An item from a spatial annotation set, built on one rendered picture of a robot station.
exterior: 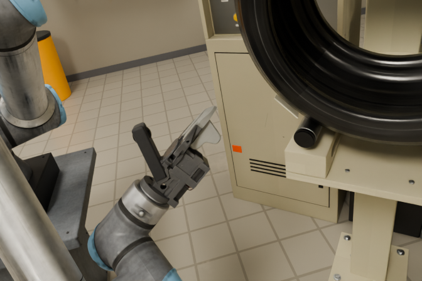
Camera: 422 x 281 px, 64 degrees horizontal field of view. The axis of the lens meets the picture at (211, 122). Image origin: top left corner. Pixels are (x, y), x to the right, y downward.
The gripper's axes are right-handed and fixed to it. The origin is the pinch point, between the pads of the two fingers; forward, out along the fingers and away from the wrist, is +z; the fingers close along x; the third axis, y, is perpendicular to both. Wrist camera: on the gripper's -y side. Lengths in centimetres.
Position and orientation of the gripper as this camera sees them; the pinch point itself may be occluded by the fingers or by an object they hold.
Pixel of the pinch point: (208, 108)
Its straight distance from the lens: 67.0
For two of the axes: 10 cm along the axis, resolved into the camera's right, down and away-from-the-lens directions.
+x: 0.9, 1.6, -9.8
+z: 6.4, -7.7, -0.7
